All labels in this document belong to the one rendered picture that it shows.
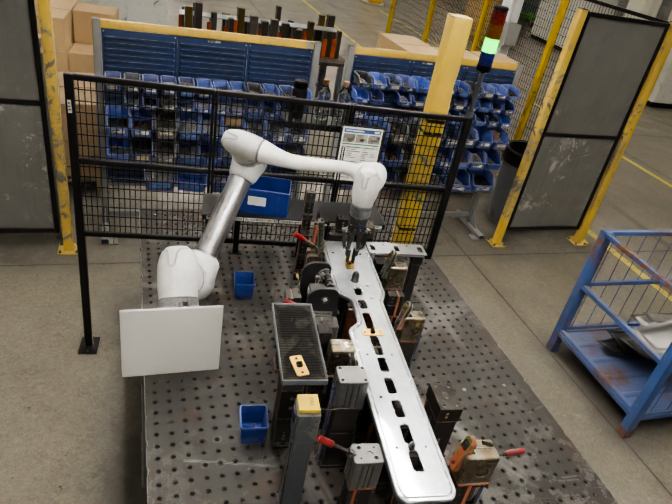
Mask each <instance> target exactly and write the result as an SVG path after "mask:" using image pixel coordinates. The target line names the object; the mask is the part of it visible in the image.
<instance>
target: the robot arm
mask: <svg viewBox="0 0 672 504"><path fill-rule="evenodd" d="M221 143H222V146H223V147H224V148H225V149H226V150H227V151H228V152H230V153H231V155H232V161H231V165H230V169H229V173H230V176H229V179H228V181H227V183H226V185H225V187H224V189H223V191H222V193H221V196H220V198H219V200H218V202H217V204H216V206H215V208H214V210H213V213H212V215H211V217H210V219H209V221H208V223H207V225H206V227H205V230H204V232H203V234H202V236H201V238H200V240H199V242H198V244H197V247H196V249H195V250H194V249H193V250H191V249H190V248H189V247H187V246H171V247H167V248H165V250H164V251H162V253H161V255H160V257H159V260H158V264H157V290H158V300H159V301H158V308H176V307H196V306H199V301H198V300H202V299H204V298H206V297H207V296H209V295H210V293H211V292H212V291H213V289H214V286H215V280H216V276H217V272H218V269H219V262H218V260H217V259H216V258H217V256H218V254H219V252H220V250H221V248H222V245H223V243H224V241H225V239H226V237H227V235H228V232H229V230H230V228H231V226H232V224H233V222H234V220H235V217H236V215H237V213H238V211H239V209H240V207H241V204H242V202H243V200H244V198H245V196H246V194H247V191H248V189H249V187H250V185H253V184H254V183H255V182H256V181H257V180H258V178H259V177H260V176H261V174H263V172H264V171H265V169H266V167H267V164H269V165H274V166H279V167H283V168H288V169H293V170H301V171H317V172H334V173H341V174H344V175H347V176H349V177H351V178H352V179H353V181H354V184H353V188H352V202H351V208H350V214H351V216H350V221H349V224H348V225H347V227H342V228H341V229H342V231H343V237H342V246H343V249H346V250H345V255H346V263H347V264H348V263H349V258H350V253H351V249H350V246H351V243H352V240H353V237H354V235H357V239H356V247H354V249H353V253H352V258H351V261H352V264H354V261H355V257H356V256H358V252H359V251H360V250H363V249H364V246H365V244H366V241H367V239H368V236H369V235H370V234H371V230H370V228H367V227H366V225H367V221H368V218H369V217H370V215H371V210H372V207H373V203H374V201H375V200H376V198H377V195H378V193H379V191H380V190H381V189H382V187H383V186H384V184H385V182H386V178H387V172H386V169H385V167H384V166H383V165H382V164H380V163H377V162H361V163H358V164H354V163H350V162H345V161H339V160H331V159H322V158H313V157H304V156H298V155H294V154H290V153H288V152H285V151H283V150H282V149H280V148H278V147H276V146H275V145H273V144H272V143H270V142H268V141H267V140H265V139H263V138H261V137H259V136H257V135H254V134H252V133H249V132H246V131H243V130H239V129H229V130H227V131H225V132H224V134H223V136H222V139H221ZM347 230H349V231H350V235H349V238H348V241H347V244H346V232H347ZM364 231H365V234H364V236H363V239H362V241H361V244H360V240H361V234H362V233H363V232H364Z"/></svg>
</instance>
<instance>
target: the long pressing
mask: <svg viewBox="0 0 672 504"><path fill-rule="evenodd" d="M325 243H326V244H325V249H324V252H325V257H324V260H325V262H328V263H329V264H330V266H331V274H330V275H331V279H332V281H333V284H335V285H336V288H337V290H338V293H339V296H340V297H341V298H343V299H345V300H347V301H349V302H350V303H351V305H352V308H353V312H354V315H355V318H356V321H357V323H356V324H354V325H353V326H352V327H351V328H350V329H349V331H348V336H349V340H353V341H354V345H355V348H356V357H357V361H358V366H364V367H365V368H366V372H367V375H368V378H369V385H368V389H367V393H366V399H367V403H368V406H369V410H370V414H371V417H372V421H373V424H374V428H375V431H376V435H377V438H378V442H379V445H380V448H381V451H382V455H383V458H384V463H385V466H386V470H387V473H388V477H389V480H390V484H391V487H392V491H393V494H394V496H395V497H396V498H397V500H399V501H400V502H402V503H404V504H428V503H445V502H450V501H452V500H453V499H454V498H455V496H456V489H455V486H454V483H453V481H452V478H451V476H450V473H449V471H448V468H447V465H446V463H445V460H444V458H443V455H442V453H441V450H440V447H439V445H438V442H437V440H436V437H435V435H434V432H433V429H432V427H431V424H430V422H429V419H428V417H427V414H426V411H425V409H424V406H423V404H422V401H421V399H420V396H419V393H418V391H417V388H416V386H415V383H414V381H413V378H412V376H411V373H410V370H409V368H408V365H407V363H406V360H405V358H404V355H403V352H402V350H401V347H400V345H399V342H398V340H397V337H396V334H395V332H394V329H393V327H392V324H391V322H390V319H389V316H388V314H387V311H386V309H385V306H384V303H383V301H384V298H385V291H384V289H383V286H382V284H381V281H380V279H379V276H378V274H377V271H376V269H375V267H374V264H373V262H372V259H371V257H370V254H369V252H368V249H367V247H366V245H365V246H364V249H363V250H360V251H359V252H358V256H356V257H355V261H354V266H355V269H347V268H346V265H345V261H344V258H346V255H345V250H346V249H343V246H342V241H325ZM332 252H333V253H332ZM360 254H361V255H360ZM354 271H358V272H359V274H360V276H359V281H358V283H354V282H352V281H351V278H352V274H353V272H354ZM366 286H368V287H366ZM355 288H356V289H361V292H362V294H363V295H356V294H355V291H354V289H355ZM371 298H373V299H371ZM358 301H365V303H366V306H367V309H362V308H360V306H359V303H358ZM362 314H369V315H370V318H371V320H372V323H373V326H374V329H382V330H383V333H384V336H375V337H377V338H378V341H379V343H380V346H381V349H382V352H383V355H377V354H375V351H374V348H373V345H372V342H371V339H370V337H371V336H363V335H362V331H361V329H367V327H366V324H365V321H364V318H363V315H362ZM367 354H368V355H367ZM391 354H393V355H391ZM378 358H384V359H385V361H386V364H387V366H388V369H389V372H382V371H381V369H380V366H379V363H378V360H377V359H378ZM384 379H392V381H393V384H394V387H395V389H396V393H395V394H390V393H389V392H388V390H387V387H386V384H385V381H384ZM380 396H381V397H382V398H380ZM392 401H399V402H400V404H401V407H402V410H403V413H404V415H405V417H397V416H396V414H395V411H394V408H393V405H392ZM400 425H407V426H408V427H409V430H410V433H411V436H412V438H413V441H414V442H415V443H416V446H415V450H409V448H408V444H409V443H406V442H405V441H404V438H403V435H402V432H401V429H400ZM425 446H427V448H426V447H425ZM396 447H398V449H396ZM409 452H417V453H418V456H419V459H420V461H421V464H422V467H423V472H416V471H414V469H413V466H412V463H411V460H410V457H409Z"/></svg>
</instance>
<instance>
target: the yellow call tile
mask: <svg viewBox="0 0 672 504"><path fill-rule="evenodd" d="M297 403H298V409H299V413H319V412H320V405H319V399H318V395H317V394H298V395H297Z"/></svg>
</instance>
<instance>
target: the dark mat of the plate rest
mask: <svg viewBox="0 0 672 504"><path fill-rule="evenodd" d="M274 312H275V320H276V327H277V335H278V343H279V350H280V358H281V366H282V373H283V380H326V376H325V371H324V367H323V362H322V358H321V353H320V348H319V344H318V339H317V334H316V330H315V325H314V321H313V316H312V312H311V307H310V306H298V305H274ZM297 355H301V356H302V358H303V361H304V363H305V365H306V367H307V369H308V371H309V375H305V376H297V374H296V372H295V369H294V367H293V365H292V363H291V360H290V356H297Z"/></svg>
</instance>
